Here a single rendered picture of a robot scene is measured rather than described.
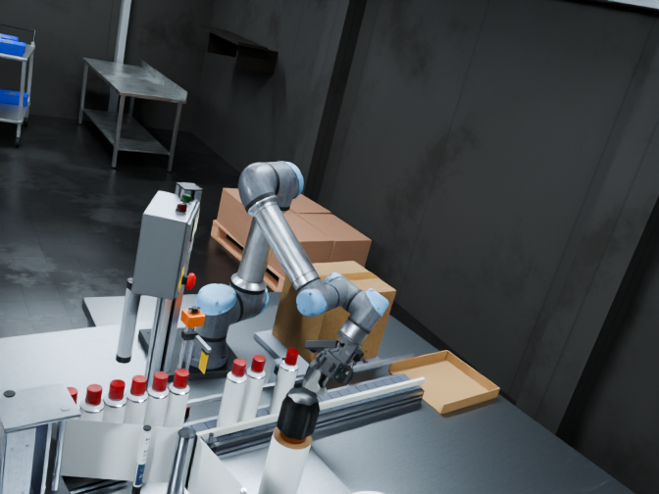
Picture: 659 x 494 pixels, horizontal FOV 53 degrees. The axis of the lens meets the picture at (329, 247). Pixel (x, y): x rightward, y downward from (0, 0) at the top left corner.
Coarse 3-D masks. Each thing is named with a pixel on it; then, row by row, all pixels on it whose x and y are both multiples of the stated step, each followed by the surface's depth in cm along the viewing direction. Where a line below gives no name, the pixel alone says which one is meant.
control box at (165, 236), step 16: (160, 192) 153; (160, 208) 144; (176, 208) 146; (192, 208) 149; (144, 224) 140; (160, 224) 140; (176, 224) 140; (192, 224) 147; (144, 240) 141; (160, 240) 141; (176, 240) 141; (144, 256) 142; (160, 256) 142; (176, 256) 143; (144, 272) 144; (160, 272) 144; (176, 272) 144; (144, 288) 145; (160, 288) 145; (176, 288) 146
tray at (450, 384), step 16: (448, 352) 250; (400, 368) 237; (416, 368) 240; (432, 368) 243; (448, 368) 246; (464, 368) 245; (432, 384) 232; (448, 384) 234; (464, 384) 237; (480, 384) 240; (432, 400) 222; (448, 400) 224; (464, 400) 221; (480, 400) 228
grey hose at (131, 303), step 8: (128, 280) 150; (128, 288) 150; (128, 296) 151; (136, 296) 151; (128, 304) 152; (136, 304) 152; (128, 312) 152; (136, 312) 153; (128, 320) 153; (136, 320) 155; (128, 328) 154; (120, 336) 156; (128, 336) 155; (120, 344) 156; (128, 344) 156; (120, 352) 156; (128, 352) 157; (120, 360) 156; (128, 360) 157
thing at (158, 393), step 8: (160, 376) 154; (168, 376) 155; (152, 384) 155; (160, 384) 154; (152, 392) 154; (160, 392) 154; (168, 392) 156; (152, 400) 154; (160, 400) 154; (152, 408) 155; (160, 408) 155; (152, 416) 155; (160, 416) 156; (144, 424) 157; (152, 424) 156; (160, 424) 157
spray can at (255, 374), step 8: (256, 360) 171; (264, 360) 171; (256, 368) 171; (248, 376) 172; (256, 376) 171; (264, 376) 173; (248, 384) 172; (256, 384) 172; (248, 392) 173; (256, 392) 173; (248, 400) 173; (256, 400) 174; (240, 408) 175; (248, 408) 174; (256, 408) 176; (240, 416) 176; (248, 416) 175
